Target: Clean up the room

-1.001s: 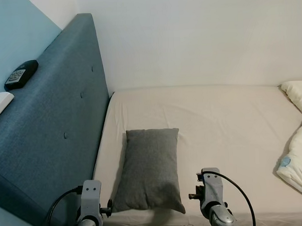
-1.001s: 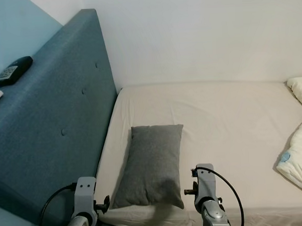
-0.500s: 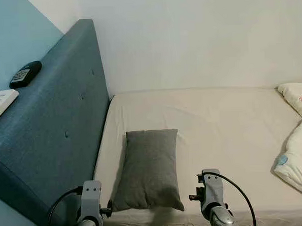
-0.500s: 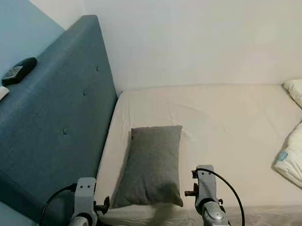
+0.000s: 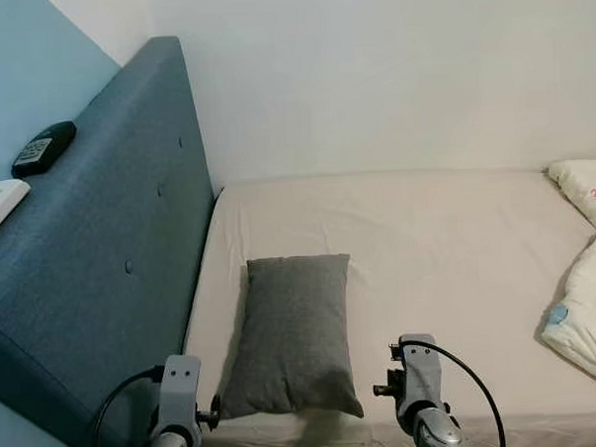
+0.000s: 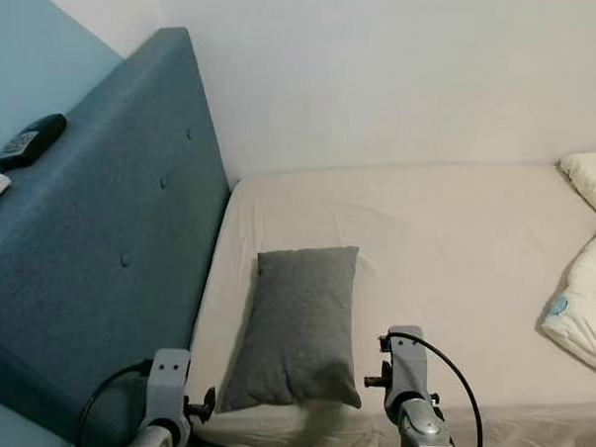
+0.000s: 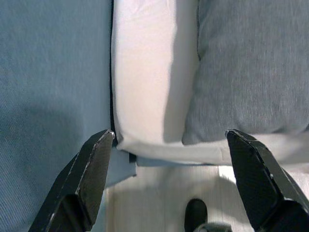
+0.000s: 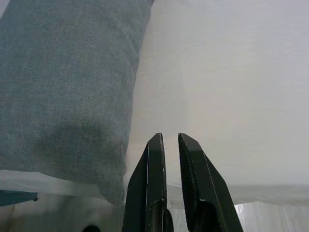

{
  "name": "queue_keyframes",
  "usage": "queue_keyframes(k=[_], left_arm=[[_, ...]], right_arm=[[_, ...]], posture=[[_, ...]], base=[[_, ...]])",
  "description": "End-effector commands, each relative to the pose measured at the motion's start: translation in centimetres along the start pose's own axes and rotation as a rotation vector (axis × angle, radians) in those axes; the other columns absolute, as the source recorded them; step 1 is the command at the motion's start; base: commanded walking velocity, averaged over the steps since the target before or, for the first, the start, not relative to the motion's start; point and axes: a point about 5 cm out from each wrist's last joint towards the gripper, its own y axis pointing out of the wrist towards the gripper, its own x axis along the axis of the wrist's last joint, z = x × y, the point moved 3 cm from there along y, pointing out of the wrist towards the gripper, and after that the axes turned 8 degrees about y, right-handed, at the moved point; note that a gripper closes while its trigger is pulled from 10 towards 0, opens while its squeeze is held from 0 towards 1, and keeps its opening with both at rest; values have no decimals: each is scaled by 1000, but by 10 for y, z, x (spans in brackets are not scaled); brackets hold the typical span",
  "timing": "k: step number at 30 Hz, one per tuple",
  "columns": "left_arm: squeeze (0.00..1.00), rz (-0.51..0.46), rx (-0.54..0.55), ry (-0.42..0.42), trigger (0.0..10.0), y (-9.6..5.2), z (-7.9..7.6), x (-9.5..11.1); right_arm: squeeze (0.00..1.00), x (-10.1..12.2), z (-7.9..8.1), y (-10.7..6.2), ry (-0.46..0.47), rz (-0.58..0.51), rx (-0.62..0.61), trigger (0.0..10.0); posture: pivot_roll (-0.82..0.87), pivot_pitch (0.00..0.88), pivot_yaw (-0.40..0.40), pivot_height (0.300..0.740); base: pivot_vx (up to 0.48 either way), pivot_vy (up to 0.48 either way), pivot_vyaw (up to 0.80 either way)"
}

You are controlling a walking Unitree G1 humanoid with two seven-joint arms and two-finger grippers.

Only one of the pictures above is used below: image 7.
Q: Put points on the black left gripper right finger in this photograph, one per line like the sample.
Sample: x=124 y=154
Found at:
x=260 y=183

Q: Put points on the cream sheeted mattress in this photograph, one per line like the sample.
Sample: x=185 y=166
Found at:
x=144 y=72

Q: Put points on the grey pillow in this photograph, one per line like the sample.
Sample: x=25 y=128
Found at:
x=253 y=72

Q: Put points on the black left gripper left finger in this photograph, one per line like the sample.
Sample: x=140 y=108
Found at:
x=79 y=183

